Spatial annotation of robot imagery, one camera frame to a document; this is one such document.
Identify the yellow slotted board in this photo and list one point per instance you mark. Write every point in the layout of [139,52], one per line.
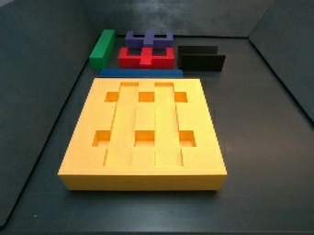
[144,138]

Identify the red H-shaped block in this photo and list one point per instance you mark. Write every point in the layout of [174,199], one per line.
[146,60]

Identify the green rectangular block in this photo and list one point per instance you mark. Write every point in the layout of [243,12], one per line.
[102,51]

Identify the black front block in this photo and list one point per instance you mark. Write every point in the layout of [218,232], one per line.
[196,62]

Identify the blue flat bar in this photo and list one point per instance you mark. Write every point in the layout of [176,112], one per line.
[140,73]

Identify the purple H-shaped block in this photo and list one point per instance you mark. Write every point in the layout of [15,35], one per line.
[148,40]

